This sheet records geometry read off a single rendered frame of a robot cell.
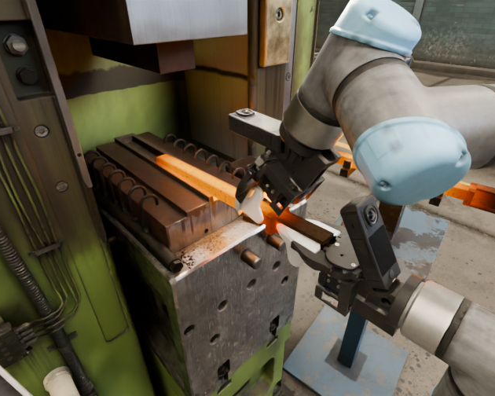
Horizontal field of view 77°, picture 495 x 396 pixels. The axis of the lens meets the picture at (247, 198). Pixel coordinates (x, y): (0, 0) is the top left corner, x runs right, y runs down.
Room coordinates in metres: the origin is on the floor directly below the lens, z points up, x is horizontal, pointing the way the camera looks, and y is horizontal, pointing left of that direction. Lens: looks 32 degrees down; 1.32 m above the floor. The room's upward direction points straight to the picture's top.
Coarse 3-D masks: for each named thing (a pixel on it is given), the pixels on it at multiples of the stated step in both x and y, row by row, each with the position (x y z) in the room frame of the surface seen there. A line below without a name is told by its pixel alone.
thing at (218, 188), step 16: (160, 160) 0.65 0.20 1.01; (176, 160) 0.64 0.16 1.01; (192, 176) 0.56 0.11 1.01; (208, 176) 0.56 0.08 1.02; (208, 192) 0.53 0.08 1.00; (224, 192) 0.49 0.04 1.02; (288, 208) 0.42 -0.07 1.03; (272, 224) 0.40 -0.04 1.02; (288, 224) 0.38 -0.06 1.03; (304, 224) 0.38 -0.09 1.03; (320, 240) 0.34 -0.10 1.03
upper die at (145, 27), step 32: (64, 0) 0.59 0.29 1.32; (96, 0) 0.50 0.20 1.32; (128, 0) 0.44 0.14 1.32; (160, 0) 0.47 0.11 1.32; (192, 0) 0.50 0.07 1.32; (224, 0) 0.54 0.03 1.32; (96, 32) 0.52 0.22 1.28; (128, 32) 0.44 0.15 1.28; (160, 32) 0.47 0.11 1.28; (192, 32) 0.50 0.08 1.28; (224, 32) 0.54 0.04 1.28
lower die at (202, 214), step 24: (120, 144) 0.78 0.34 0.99; (168, 144) 0.78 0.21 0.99; (96, 168) 0.66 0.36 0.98; (120, 168) 0.66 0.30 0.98; (144, 168) 0.64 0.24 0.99; (168, 168) 0.63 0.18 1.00; (216, 168) 0.64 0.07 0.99; (168, 192) 0.54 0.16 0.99; (192, 192) 0.54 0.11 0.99; (168, 216) 0.47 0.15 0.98; (192, 216) 0.48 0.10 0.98; (216, 216) 0.52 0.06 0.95; (168, 240) 0.44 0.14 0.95; (192, 240) 0.47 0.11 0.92
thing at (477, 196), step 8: (344, 152) 0.76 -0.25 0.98; (352, 160) 0.72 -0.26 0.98; (456, 184) 0.59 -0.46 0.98; (472, 184) 0.58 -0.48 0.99; (480, 184) 0.57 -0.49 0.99; (448, 192) 0.58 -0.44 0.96; (456, 192) 0.57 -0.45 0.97; (464, 192) 0.56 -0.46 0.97; (472, 192) 0.55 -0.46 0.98; (480, 192) 0.55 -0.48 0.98; (488, 192) 0.54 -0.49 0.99; (464, 200) 0.55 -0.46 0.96; (472, 200) 0.56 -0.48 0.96; (480, 200) 0.55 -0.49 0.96; (488, 200) 0.54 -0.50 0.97; (480, 208) 0.54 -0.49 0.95; (488, 208) 0.54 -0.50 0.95
